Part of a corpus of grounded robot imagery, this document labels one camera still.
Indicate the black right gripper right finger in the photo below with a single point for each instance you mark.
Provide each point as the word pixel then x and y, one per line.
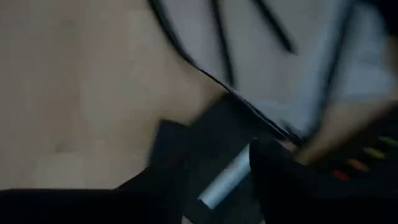
pixel 273 168

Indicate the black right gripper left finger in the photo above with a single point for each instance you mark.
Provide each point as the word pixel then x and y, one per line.
pixel 168 161

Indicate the black box white stripe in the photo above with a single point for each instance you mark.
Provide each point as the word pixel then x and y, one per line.
pixel 224 183

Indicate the black network switch box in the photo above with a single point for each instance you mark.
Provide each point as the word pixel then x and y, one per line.
pixel 357 149

